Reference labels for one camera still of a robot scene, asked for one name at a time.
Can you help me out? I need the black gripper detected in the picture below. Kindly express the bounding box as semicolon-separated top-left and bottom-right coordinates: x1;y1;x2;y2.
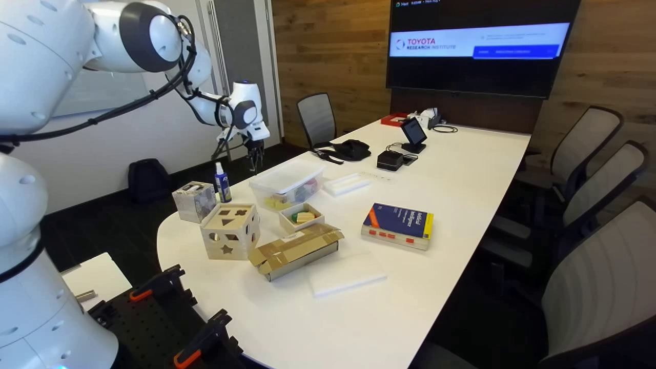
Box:
245;137;269;174

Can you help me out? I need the clear plastic container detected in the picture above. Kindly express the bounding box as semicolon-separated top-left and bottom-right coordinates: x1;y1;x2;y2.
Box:
248;171;326;213

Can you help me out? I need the small white wooden tray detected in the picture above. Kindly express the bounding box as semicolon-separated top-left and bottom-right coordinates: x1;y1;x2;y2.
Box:
277;201;326;233

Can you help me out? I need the clear acrylic cube box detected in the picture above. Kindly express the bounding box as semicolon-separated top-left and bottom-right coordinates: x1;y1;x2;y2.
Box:
170;178;219;225

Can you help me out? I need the wooden shape sorter cube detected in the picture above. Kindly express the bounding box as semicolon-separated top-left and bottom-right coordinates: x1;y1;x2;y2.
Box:
200;201;262;263

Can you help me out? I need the grey office chair back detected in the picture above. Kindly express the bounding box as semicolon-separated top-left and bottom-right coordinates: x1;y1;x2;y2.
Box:
296;92;338;149

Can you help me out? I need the small black box device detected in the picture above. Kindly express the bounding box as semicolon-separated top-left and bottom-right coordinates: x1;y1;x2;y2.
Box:
375;148;406;173

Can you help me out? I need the red flat object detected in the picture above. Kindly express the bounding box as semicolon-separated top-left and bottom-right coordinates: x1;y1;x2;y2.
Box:
379;111;412;129

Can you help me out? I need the black orange bar clamp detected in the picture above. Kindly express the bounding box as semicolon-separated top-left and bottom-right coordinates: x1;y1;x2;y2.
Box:
127;263;187;306
170;308;234;369

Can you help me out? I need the blue orange book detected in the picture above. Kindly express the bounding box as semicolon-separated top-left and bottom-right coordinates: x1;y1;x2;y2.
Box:
359;201;436;253

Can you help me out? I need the white conference device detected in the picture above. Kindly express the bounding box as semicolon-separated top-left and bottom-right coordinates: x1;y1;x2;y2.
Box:
412;104;459;135

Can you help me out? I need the black perforated mounting board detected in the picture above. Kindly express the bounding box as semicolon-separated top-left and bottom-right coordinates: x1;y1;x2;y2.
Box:
89;268;269;369

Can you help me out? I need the gray office chair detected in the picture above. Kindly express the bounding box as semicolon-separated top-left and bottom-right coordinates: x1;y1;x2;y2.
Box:
540;140;651;255
423;199;656;369
525;104;625;201

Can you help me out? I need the black pouch with strap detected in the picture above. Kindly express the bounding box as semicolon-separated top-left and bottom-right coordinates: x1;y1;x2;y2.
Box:
314;137;373;167

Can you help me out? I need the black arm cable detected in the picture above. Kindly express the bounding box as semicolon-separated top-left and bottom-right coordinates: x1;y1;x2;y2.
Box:
0;17;239;148

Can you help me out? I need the wall mounted tv screen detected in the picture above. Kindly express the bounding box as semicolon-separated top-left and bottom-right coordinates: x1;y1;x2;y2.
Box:
385;0;582;101

